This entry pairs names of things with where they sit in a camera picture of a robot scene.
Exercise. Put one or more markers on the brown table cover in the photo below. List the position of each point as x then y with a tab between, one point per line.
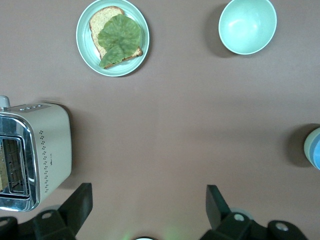
175	125

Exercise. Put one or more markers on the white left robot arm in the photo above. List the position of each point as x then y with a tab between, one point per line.
145	239

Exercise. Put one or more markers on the bread slice with crust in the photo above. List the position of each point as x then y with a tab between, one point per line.
100	20

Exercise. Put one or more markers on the pale mint green bowl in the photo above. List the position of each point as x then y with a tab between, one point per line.
247	25

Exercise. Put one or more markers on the sage green bowl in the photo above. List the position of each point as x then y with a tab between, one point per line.
307	147

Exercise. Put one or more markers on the pale green plate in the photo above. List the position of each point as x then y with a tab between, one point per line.
85	45

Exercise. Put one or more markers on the blue bowl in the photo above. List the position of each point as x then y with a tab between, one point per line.
317	152

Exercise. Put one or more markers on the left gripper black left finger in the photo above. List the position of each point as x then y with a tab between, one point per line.
65	220

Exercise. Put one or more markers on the beige chrome toaster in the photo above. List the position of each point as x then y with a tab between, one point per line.
55	140

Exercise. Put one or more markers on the green lettuce leaf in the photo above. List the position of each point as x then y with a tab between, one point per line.
120	37

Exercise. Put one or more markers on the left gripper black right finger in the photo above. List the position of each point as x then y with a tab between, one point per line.
225	225

